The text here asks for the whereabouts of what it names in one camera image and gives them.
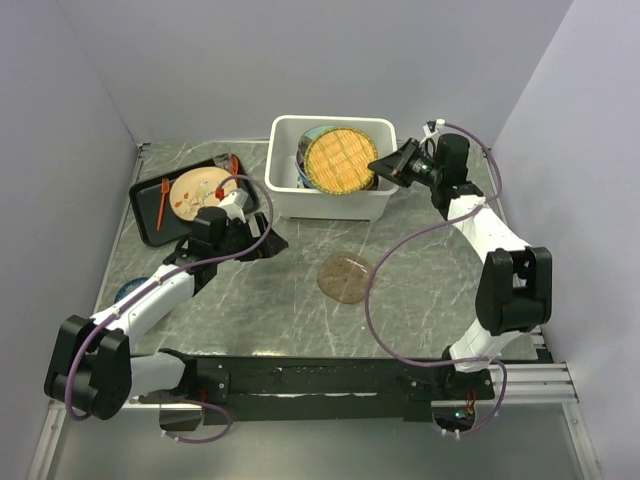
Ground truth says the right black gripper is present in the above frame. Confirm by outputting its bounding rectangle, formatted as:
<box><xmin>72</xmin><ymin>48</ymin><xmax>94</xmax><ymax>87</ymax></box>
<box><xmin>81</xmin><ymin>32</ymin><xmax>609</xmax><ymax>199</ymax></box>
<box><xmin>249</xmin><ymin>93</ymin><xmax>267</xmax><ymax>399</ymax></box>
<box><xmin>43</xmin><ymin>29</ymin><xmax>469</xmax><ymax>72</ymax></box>
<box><xmin>369</xmin><ymin>138</ymin><xmax>443</xmax><ymax>189</ymax></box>

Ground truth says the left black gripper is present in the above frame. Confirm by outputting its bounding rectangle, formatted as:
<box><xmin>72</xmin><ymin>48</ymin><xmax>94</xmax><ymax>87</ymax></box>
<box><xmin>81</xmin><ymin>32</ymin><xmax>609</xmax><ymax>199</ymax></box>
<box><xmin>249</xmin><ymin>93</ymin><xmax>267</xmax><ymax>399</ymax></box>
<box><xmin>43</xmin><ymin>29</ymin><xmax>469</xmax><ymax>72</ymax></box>
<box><xmin>213</xmin><ymin>212</ymin><xmax>288</xmax><ymax>263</ymax></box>

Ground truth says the yellow woven bamboo plate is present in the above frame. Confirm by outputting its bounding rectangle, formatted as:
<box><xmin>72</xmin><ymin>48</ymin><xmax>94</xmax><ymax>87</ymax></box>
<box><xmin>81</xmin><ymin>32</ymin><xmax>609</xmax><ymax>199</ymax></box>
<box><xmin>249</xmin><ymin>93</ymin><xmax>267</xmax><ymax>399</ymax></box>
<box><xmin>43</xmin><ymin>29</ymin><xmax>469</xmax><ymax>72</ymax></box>
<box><xmin>303</xmin><ymin>127</ymin><xmax>378</xmax><ymax>195</ymax></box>

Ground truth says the clear brown glass plate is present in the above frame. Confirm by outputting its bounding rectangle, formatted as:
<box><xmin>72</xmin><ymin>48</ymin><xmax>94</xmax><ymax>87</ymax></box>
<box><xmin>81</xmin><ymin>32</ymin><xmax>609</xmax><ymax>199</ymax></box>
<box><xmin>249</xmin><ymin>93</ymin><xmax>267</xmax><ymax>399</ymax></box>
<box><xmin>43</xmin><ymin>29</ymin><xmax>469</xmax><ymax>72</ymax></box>
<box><xmin>317</xmin><ymin>252</ymin><xmax>373</xmax><ymax>304</ymax></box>

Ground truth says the purple plastic plate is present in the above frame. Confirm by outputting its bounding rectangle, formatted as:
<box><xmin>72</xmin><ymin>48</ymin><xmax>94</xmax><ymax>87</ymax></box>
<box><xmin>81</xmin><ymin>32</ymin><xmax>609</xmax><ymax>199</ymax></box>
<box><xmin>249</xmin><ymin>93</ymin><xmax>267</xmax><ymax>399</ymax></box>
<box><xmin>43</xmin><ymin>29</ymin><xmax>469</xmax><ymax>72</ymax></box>
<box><xmin>295</xmin><ymin>151</ymin><xmax>309</xmax><ymax>188</ymax></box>

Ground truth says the light green saucer plate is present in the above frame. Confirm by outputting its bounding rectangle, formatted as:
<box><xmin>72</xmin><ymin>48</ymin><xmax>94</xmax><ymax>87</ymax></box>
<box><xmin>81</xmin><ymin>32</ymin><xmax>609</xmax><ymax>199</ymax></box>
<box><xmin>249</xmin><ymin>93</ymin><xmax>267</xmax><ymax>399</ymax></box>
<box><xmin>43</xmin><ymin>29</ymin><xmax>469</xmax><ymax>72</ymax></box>
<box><xmin>297</xmin><ymin>125</ymin><xmax>332</xmax><ymax>166</ymax></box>

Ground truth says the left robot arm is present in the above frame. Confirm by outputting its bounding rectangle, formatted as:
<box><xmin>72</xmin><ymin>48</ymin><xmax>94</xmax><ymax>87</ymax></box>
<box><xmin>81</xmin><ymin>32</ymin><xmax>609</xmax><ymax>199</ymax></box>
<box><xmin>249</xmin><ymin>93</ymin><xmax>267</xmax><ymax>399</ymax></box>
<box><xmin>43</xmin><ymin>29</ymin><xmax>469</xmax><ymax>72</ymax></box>
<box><xmin>44</xmin><ymin>207</ymin><xmax>288</xmax><ymax>421</ymax></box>

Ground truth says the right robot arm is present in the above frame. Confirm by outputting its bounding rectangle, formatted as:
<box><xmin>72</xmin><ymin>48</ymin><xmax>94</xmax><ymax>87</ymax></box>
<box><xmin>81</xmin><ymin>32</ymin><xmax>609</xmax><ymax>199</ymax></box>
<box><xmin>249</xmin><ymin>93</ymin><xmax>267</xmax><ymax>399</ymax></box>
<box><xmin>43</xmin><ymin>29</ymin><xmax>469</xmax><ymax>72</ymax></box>
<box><xmin>368</xmin><ymin>128</ymin><xmax>553</xmax><ymax>398</ymax></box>

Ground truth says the white plastic bin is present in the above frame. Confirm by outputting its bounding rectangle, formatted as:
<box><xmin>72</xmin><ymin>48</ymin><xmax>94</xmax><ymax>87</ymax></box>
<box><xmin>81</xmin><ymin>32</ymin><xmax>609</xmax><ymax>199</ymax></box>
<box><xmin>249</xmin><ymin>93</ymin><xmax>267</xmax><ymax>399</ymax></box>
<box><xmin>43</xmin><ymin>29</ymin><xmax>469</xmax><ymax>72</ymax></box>
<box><xmin>264</xmin><ymin>115</ymin><xmax>398</xmax><ymax>222</ymax></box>

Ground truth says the clear glass cup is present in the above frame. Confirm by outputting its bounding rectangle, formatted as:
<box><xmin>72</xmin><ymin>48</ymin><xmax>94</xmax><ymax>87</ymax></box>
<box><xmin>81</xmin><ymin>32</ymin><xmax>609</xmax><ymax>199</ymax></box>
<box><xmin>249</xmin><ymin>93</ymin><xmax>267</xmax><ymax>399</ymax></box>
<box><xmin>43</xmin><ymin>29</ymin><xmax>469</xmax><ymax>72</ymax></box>
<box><xmin>214</xmin><ymin>153</ymin><xmax>233</xmax><ymax>170</ymax></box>

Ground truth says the beige bird plate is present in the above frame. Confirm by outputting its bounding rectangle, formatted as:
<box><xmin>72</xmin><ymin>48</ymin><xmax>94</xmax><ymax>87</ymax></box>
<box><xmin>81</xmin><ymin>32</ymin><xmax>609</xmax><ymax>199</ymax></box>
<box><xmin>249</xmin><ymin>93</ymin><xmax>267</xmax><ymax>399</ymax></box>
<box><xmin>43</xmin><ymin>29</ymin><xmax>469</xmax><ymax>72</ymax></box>
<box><xmin>169</xmin><ymin>167</ymin><xmax>238</xmax><ymax>222</ymax></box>

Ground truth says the black plastic tray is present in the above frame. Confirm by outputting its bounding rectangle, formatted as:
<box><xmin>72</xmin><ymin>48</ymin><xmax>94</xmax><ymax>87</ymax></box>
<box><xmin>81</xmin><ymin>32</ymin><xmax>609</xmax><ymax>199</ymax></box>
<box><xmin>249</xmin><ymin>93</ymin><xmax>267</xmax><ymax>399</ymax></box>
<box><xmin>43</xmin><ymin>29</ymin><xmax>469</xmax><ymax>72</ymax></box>
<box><xmin>128</xmin><ymin>155</ymin><xmax>260</xmax><ymax>248</ymax></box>

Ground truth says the orange plastic fork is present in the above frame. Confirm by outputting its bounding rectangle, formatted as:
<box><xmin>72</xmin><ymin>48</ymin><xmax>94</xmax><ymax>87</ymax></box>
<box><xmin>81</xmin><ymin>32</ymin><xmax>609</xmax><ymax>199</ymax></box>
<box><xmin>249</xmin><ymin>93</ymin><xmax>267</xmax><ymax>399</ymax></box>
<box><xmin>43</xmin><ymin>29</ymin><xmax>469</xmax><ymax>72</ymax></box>
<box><xmin>156</xmin><ymin>178</ymin><xmax>170</xmax><ymax>231</ymax></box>

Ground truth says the blue white patterned bowl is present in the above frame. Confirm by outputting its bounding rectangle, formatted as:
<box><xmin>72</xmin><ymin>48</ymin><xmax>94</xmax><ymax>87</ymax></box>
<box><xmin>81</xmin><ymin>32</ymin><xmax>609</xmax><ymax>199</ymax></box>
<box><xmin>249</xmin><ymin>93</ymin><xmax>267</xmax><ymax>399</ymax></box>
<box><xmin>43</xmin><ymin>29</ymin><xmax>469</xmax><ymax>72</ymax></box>
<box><xmin>114</xmin><ymin>277</ymin><xmax>148</xmax><ymax>303</ymax></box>

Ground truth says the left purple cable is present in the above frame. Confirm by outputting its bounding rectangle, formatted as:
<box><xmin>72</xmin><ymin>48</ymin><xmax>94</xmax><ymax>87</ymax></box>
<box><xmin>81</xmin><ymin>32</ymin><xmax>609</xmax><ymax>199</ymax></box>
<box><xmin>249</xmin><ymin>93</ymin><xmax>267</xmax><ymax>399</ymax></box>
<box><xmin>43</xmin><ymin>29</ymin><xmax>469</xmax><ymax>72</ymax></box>
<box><xmin>64</xmin><ymin>174</ymin><xmax>275</xmax><ymax>445</ymax></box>

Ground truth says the purple cable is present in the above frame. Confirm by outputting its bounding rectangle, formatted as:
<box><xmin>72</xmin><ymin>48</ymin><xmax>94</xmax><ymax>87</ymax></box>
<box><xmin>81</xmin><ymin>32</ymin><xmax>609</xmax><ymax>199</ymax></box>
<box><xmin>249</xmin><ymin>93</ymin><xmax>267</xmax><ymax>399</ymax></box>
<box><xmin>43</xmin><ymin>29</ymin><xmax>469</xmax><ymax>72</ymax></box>
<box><xmin>64</xmin><ymin>174</ymin><xmax>275</xmax><ymax>445</ymax></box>
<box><xmin>365</xmin><ymin>122</ymin><xmax>507</xmax><ymax>436</ymax></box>

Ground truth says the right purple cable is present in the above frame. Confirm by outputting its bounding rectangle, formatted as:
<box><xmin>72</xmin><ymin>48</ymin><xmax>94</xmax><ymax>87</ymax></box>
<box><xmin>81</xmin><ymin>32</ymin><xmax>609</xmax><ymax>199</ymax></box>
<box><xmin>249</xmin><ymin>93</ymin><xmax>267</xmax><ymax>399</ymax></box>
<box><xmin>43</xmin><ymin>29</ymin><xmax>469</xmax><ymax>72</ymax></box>
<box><xmin>365</xmin><ymin>122</ymin><xmax>507</xmax><ymax>436</ymax></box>

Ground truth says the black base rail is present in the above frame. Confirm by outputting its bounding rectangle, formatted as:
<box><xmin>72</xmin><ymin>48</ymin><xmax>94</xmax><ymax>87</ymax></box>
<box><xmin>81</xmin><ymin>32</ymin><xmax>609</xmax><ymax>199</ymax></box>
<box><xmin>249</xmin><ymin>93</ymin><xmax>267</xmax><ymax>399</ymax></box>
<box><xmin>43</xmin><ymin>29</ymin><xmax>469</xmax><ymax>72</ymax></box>
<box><xmin>140</xmin><ymin>356</ymin><xmax>496</xmax><ymax>425</ymax></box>

